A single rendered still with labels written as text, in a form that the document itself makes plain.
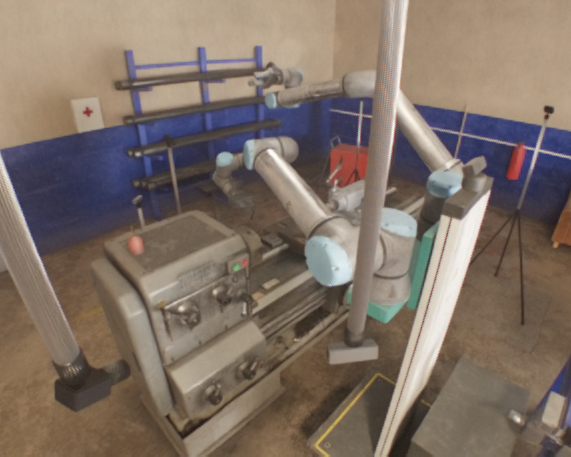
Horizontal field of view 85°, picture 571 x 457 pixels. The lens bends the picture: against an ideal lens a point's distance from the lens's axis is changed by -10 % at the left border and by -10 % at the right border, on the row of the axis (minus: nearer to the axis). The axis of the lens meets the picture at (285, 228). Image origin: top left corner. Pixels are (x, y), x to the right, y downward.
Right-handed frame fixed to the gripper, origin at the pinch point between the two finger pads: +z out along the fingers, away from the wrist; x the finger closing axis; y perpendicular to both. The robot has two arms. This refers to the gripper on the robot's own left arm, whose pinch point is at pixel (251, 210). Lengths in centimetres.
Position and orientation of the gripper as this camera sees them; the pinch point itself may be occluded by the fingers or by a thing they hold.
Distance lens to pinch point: 188.1
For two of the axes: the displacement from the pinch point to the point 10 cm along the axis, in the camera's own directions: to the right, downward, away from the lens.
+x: -7.4, 3.1, -6.0
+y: -2.6, 6.9, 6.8
